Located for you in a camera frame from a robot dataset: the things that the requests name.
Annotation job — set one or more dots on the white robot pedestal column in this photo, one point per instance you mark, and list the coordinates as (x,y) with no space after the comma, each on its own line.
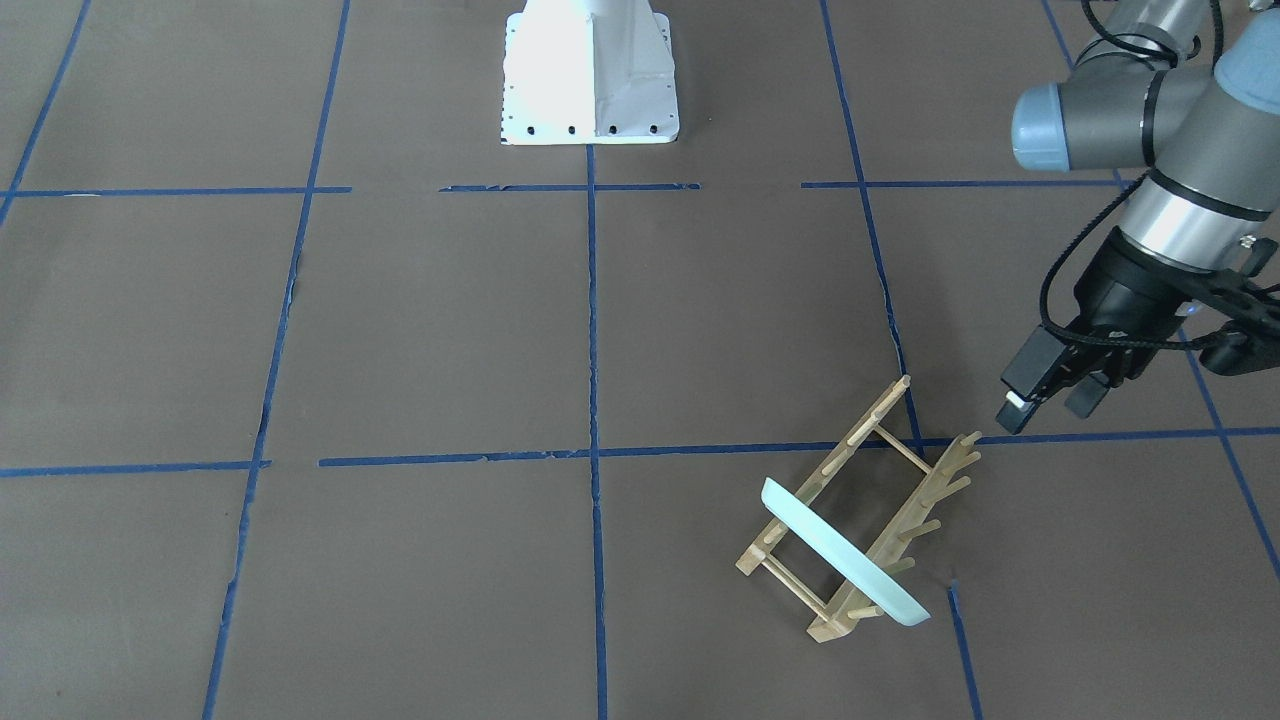
(588,73)

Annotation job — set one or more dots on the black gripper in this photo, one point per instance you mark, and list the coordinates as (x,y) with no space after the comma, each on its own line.
(1128,292)

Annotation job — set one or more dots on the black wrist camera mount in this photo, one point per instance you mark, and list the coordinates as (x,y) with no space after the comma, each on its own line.
(1249,341)

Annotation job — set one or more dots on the blue tape line near rack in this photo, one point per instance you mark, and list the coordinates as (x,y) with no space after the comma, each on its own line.
(862,187)

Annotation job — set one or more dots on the blue tape line crosswise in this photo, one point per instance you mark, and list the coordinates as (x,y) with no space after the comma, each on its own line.
(103,470)

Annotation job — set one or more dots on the wooden dish rack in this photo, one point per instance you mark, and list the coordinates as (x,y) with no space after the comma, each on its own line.
(876,491)

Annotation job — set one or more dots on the light green ceramic plate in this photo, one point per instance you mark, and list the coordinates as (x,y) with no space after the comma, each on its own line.
(852,564)

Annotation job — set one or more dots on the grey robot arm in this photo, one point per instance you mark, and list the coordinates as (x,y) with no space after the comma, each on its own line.
(1205,137)

